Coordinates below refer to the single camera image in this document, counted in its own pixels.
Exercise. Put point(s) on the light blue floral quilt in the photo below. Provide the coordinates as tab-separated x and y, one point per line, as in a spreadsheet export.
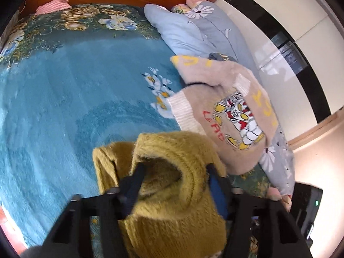
188	32

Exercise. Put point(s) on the pink checkered cloth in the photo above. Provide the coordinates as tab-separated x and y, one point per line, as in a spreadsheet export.
52	6

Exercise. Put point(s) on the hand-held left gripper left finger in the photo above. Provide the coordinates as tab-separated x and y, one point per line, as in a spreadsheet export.
133	187

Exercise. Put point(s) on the beige fuzzy cartoon print sweater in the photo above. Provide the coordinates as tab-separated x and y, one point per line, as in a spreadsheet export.
215	118

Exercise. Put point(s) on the mustard yellow knitted sweater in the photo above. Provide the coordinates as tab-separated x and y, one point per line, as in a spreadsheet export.
172	207

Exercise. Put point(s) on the teal floral bed blanket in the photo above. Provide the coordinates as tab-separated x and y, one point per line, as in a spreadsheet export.
67	99

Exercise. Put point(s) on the pink floral pillow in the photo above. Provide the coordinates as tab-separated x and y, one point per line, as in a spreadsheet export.
192	0

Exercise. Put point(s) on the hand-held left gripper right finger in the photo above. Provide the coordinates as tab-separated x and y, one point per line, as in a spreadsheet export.
216	193

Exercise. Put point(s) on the white and black wardrobe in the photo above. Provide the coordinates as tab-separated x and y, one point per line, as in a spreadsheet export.
282	45

